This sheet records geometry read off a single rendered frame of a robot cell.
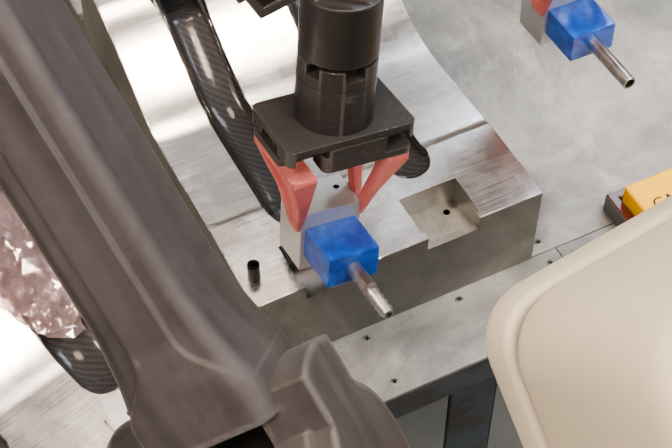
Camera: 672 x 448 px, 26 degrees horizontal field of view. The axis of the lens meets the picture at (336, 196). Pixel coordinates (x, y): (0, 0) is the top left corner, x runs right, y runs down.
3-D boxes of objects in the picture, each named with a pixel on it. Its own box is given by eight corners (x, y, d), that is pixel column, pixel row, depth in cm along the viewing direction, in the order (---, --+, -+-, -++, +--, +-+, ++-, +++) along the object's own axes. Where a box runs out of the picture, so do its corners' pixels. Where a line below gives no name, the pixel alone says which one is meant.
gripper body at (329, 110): (249, 124, 105) (251, 39, 101) (372, 92, 109) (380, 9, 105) (288, 176, 101) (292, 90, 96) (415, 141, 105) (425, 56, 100)
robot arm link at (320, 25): (300, -5, 95) (387, -1, 95) (302, -59, 100) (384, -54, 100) (295, 82, 99) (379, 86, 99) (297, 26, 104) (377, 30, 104)
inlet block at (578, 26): (650, 97, 123) (660, 50, 119) (599, 116, 121) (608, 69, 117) (566, 4, 131) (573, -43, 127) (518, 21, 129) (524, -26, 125)
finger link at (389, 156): (279, 199, 112) (283, 100, 106) (361, 175, 115) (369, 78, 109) (319, 253, 107) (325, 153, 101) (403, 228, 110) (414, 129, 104)
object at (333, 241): (416, 332, 107) (422, 277, 103) (355, 351, 105) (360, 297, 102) (336, 226, 116) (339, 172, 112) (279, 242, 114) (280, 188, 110)
